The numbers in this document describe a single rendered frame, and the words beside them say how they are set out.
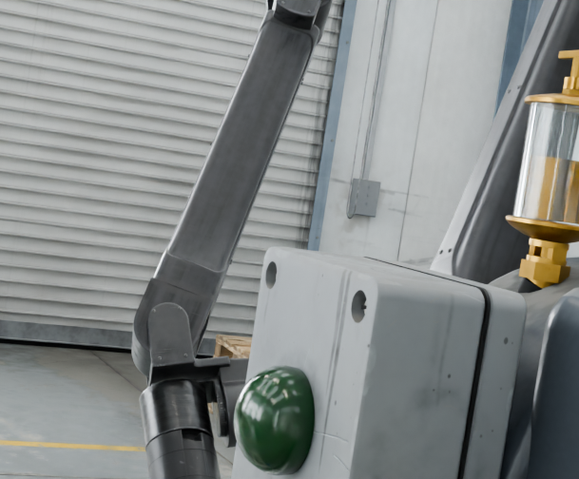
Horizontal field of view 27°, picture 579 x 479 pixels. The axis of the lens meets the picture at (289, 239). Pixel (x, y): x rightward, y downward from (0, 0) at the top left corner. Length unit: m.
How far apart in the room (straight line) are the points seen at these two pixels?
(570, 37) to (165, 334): 0.45
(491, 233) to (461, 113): 8.48
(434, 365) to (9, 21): 7.62
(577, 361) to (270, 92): 0.85
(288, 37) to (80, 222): 6.87
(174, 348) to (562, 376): 0.71
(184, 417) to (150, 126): 7.13
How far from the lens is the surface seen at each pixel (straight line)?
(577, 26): 0.72
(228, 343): 6.41
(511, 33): 9.32
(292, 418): 0.32
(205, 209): 1.07
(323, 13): 1.20
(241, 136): 1.11
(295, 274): 0.34
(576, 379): 0.31
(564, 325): 0.32
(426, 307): 0.30
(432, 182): 9.03
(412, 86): 8.92
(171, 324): 1.01
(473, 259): 0.66
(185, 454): 0.97
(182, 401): 1.00
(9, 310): 7.98
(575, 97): 0.37
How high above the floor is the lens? 1.35
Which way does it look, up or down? 3 degrees down
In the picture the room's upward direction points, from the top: 9 degrees clockwise
